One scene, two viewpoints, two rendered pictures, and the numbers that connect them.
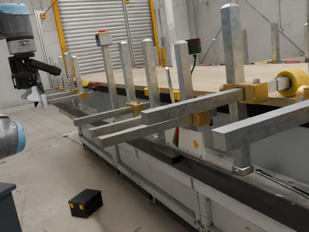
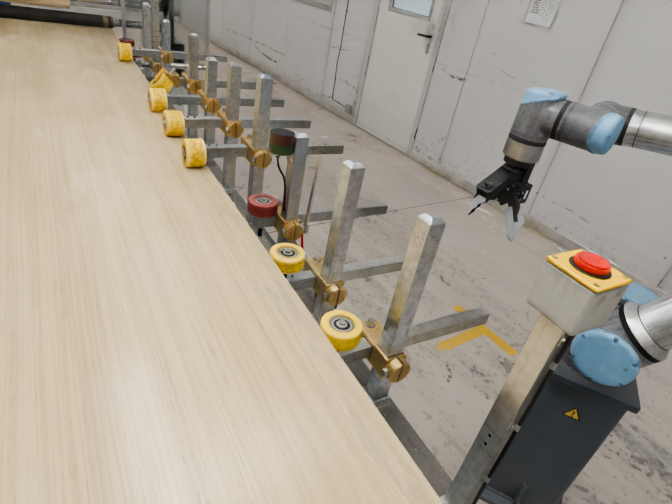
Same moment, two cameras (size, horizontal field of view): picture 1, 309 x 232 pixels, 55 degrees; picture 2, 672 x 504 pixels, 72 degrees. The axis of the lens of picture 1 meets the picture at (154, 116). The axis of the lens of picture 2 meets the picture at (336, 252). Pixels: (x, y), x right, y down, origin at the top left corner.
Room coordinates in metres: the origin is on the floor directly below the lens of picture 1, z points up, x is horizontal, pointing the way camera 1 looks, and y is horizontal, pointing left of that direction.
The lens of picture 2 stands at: (2.16, -0.14, 1.47)
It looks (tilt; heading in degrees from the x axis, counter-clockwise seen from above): 31 degrees down; 172
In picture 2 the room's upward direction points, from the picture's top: 12 degrees clockwise
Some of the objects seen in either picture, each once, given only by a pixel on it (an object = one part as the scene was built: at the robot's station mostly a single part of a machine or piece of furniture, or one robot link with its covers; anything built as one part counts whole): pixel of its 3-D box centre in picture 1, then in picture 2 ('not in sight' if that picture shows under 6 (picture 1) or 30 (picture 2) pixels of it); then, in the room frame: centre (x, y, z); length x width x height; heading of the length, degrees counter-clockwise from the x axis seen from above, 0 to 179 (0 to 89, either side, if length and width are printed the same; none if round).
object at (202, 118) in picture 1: (193, 115); (283, 221); (1.03, -0.14, 0.85); 0.13 x 0.06 x 0.05; 27
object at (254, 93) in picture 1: (242, 91); (255, 152); (0.81, -0.25, 0.95); 0.13 x 0.06 x 0.05; 27
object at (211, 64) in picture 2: not in sight; (209, 123); (0.38, -0.46, 0.87); 0.03 x 0.03 x 0.48; 27
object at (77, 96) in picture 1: (70, 98); not in sight; (2.31, 0.62, 0.82); 0.43 x 0.03 x 0.04; 117
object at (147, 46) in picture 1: (154, 95); (334, 259); (1.27, -0.01, 0.90); 0.03 x 0.03 x 0.48; 27
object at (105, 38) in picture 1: (103, 39); (575, 293); (1.73, 0.22, 1.18); 0.07 x 0.07 x 0.08; 27
